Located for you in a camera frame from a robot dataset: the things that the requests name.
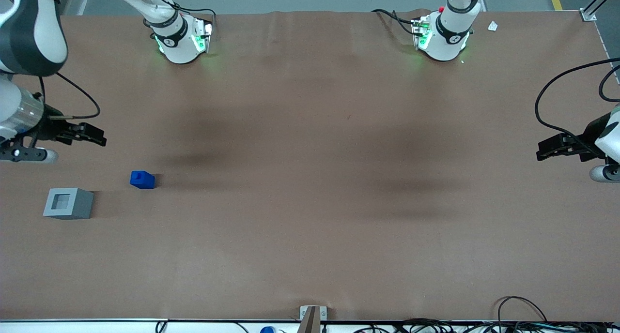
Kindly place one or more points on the silver metal bracket plate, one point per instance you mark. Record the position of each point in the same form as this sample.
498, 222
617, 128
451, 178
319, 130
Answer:
304, 311

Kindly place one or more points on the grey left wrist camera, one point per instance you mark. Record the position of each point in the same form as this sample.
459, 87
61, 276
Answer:
604, 173

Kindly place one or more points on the white paper scrap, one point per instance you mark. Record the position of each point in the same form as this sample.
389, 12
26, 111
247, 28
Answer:
492, 26

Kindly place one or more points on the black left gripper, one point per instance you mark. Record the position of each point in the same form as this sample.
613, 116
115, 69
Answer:
591, 128

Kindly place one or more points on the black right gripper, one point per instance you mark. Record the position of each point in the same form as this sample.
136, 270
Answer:
48, 128

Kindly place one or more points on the brown table cover sheet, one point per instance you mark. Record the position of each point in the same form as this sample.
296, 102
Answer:
310, 178

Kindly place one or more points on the blue round cap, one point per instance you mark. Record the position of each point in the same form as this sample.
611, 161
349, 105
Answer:
267, 330

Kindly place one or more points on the brown camera mount post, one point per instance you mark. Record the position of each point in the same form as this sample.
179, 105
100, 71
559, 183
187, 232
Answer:
310, 323

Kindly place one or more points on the gray square base block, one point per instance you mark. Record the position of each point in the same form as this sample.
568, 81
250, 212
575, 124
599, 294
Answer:
72, 204

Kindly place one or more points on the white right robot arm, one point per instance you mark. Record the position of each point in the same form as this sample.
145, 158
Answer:
180, 46

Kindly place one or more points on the blue plastic part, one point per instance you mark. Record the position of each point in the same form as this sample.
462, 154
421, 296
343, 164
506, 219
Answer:
142, 179

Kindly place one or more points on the aluminium frame corner post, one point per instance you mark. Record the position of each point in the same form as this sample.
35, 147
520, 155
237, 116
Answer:
588, 14

